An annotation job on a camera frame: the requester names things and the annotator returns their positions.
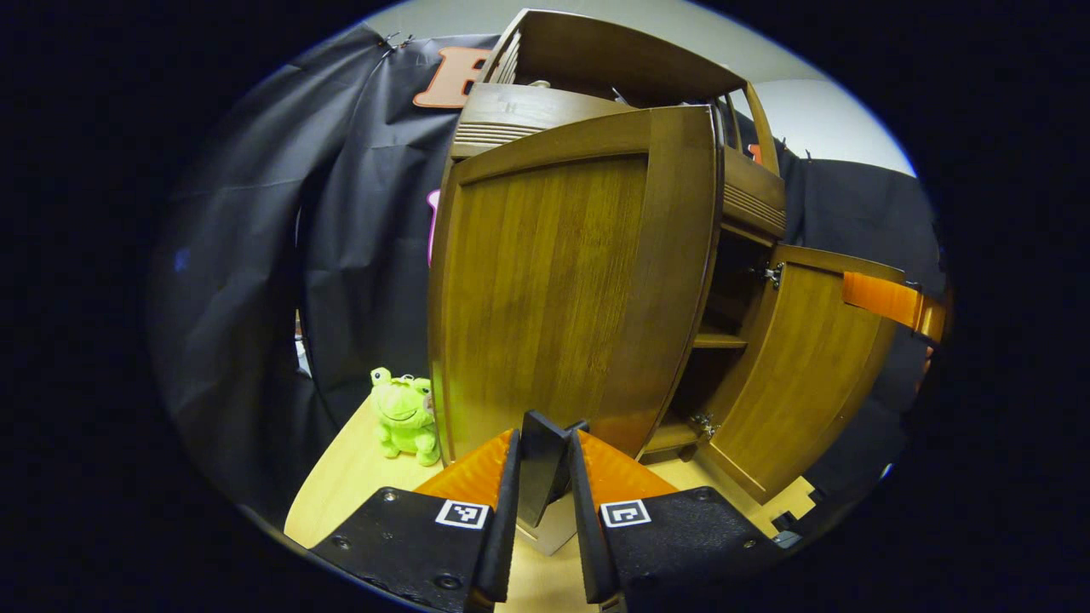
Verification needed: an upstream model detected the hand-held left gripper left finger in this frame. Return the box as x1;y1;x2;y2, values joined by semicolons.
308;428;522;613

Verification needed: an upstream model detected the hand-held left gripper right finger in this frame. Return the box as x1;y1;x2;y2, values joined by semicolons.
569;428;789;613

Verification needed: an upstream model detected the wooden shoe cabinet door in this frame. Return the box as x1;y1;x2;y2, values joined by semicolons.
694;244;908;505
426;104;725;556

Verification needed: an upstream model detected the wooden double-door shoe cabinet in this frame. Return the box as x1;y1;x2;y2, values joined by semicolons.
449;9;789;465

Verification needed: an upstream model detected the green frog plush toy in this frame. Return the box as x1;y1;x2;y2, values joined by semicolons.
370;367;442;467

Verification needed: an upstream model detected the black backdrop cloth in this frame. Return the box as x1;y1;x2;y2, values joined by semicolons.
146;24;946;520

